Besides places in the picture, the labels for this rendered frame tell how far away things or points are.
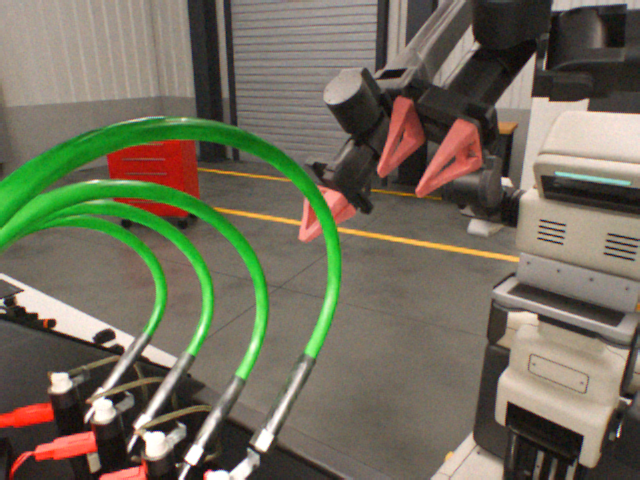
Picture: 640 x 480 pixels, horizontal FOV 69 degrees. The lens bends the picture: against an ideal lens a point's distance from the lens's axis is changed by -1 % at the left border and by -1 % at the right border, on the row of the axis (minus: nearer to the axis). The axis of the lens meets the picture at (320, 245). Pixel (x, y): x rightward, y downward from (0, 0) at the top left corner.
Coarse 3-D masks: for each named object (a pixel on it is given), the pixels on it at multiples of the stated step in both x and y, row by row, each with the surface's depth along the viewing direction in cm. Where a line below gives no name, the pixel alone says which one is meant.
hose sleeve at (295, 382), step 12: (300, 360) 46; (312, 360) 46; (300, 372) 45; (288, 384) 45; (300, 384) 45; (288, 396) 44; (276, 408) 43; (288, 408) 44; (264, 420) 43; (276, 420) 43; (276, 432) 43
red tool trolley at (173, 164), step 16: (144, 144) 424; (160, 144) 423; (176, 144) 423; (192, 144) 458; (112, 160) 431; (128, 160) 430; (144, 160) 430; (160, 160) 428; (176, 160) 428; (192, 160) 459; (112, 176) 437; (128, 176) 436; (144, 176) 435; (160, 176) 434; (176, 176) 433; (192, 176) 460; (192, 192) 461; (144, 208) 446; (160, 208) 445; (176, 208) 444; (128, 224) 457
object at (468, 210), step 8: (504, 192) 101; (464, 208) 110; (472, 208) 104; (488, 208) 102; (496, 208) 102; (472, 216) 107; (480, 216) 105; (488, 216) 103; (496, 216) 103; (504, 224) 103
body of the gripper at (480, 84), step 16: (464, 64) 48; (480, 64) 47; (496, 64) 47; (416, 80) 49; (448, 80) 48; (464, 80) 47; (480, 80) 47; (496, 80) 47; (416, 96) 49; (464, 96) 45; (480, 96) 47; (496, 96) 48; (480, 112) 45; (496, 112) 44; (448, 128) 49; (496, 128) 46; (496, 144) 48
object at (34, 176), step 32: (128, 128) 25; (160, 128) 26; (192, 128) 28; (224, 128) 30; (32, 160) 22; (64, 160) 22; (288, 160) 37; (0, 192) 20; (32, 192) 21; (320, 192) 41; (0, 224) 21; (320, 224) 44; (320, 320) 47
